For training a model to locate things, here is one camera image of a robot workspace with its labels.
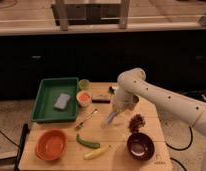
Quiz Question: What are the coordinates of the white cup with orange content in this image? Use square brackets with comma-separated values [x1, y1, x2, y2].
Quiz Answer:
[76, 91, 91, 107]

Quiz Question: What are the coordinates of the blue sponge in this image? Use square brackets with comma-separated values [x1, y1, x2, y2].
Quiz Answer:
[54, 93, 71, 110]

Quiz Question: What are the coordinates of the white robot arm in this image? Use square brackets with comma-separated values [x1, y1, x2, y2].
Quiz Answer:
[113, 68, 206, 137]

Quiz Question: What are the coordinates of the black cable right floor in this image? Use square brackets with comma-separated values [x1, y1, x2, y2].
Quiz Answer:
[165, 126, 194, 152]

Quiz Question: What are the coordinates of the yellow banana toy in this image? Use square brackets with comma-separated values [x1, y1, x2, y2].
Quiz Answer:
[83, 146, 111, 160]

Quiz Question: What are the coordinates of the red bowl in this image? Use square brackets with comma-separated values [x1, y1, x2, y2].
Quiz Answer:
[35, 129, 67, 161]

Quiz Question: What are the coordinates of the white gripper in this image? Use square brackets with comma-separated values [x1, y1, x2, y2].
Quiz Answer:
[112, 87, 139, 115]

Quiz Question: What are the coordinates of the dark purple bowl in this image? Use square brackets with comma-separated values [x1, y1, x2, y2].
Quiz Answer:
[127, 133, 155, 161]

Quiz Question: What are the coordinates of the black rectangular block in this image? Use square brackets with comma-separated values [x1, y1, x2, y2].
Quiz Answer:
[92, 95, 111, 103]

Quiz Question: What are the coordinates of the metal fork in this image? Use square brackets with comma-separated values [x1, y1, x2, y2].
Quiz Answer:
[75, 109, 98, 131]

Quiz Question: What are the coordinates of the wooden chair frame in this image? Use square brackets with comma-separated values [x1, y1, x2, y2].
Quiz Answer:
[51, 0, 130, 31]

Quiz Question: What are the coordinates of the green plastic tray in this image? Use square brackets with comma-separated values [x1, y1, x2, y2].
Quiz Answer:
[31, 77, 78, 123]

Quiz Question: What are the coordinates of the green chili pepper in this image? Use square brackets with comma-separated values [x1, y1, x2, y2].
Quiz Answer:
[76, 134, 101, 149]

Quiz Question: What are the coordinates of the small green cup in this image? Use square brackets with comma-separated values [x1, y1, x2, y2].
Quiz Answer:
[78, 79, 90, 90]

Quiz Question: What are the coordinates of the dark object on floor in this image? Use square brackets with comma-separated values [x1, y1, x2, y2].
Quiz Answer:
[188, 90, 206, 102]

